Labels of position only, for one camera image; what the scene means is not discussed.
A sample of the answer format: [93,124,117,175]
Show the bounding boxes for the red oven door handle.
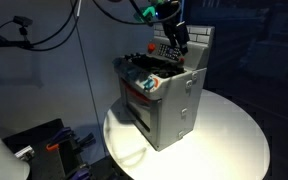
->
[121,80,152,104]

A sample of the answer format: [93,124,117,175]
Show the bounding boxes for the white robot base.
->
[0,117,31,180]

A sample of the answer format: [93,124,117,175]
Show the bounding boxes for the black box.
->
[2,118,85,180]

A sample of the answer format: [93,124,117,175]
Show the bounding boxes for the black stove keypad panel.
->
[157,43,182,62]

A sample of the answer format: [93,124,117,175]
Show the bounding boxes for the silver metal part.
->
[14,145,36,163]

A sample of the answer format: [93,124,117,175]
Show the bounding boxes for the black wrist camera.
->
[155,2,172,22]

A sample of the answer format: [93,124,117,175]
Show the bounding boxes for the black camera stand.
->
[0,15,35,51]

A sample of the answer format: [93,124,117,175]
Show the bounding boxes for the orange clamp handle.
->
[45,142,60,153]

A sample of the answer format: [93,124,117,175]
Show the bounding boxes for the blue vertical strip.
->
[179,0,186,26]

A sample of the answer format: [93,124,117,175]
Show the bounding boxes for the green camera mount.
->
[133,3,159,24]

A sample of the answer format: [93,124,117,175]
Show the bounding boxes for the purple clamp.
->
[52,127,74,144]
[68,166,92,180]

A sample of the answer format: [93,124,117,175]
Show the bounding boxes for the large red stove button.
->
[147,43,157,54]

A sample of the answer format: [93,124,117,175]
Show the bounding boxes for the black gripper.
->
[159,0,190,56]

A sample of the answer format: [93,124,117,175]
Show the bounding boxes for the grey toy stove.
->
[111,24,216,153]

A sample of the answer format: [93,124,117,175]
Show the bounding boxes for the black cable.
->
[25,0,182,53]

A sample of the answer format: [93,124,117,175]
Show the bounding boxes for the dark clamp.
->
[77,132,97,148]

